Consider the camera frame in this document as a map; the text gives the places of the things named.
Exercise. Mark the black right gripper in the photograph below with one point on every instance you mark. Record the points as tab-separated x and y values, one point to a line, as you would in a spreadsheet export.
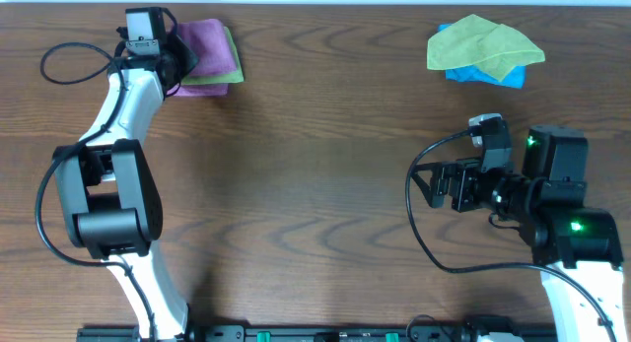
463	172

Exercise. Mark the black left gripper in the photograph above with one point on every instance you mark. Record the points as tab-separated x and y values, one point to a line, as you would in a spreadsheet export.
188	56

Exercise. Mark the large purple microfiber cloth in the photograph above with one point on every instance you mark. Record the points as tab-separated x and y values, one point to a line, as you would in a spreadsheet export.
208	41

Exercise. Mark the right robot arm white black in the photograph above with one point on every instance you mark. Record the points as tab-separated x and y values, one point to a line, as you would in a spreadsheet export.
576	249

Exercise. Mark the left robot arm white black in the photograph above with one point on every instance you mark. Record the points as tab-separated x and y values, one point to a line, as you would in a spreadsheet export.
110	202

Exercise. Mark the folded purple cloth left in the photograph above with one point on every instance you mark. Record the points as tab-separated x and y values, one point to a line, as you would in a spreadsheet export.
196	91

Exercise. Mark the folded green cloth left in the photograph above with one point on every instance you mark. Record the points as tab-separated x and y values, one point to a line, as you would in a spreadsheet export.
223	77

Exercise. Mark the blue cloth right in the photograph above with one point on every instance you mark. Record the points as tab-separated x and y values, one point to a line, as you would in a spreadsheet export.
471	73

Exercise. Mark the crumpled green cloth right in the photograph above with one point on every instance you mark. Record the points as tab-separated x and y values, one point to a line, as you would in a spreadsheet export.
494	49

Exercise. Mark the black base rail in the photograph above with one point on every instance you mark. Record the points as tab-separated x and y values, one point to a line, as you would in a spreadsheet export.
420	328

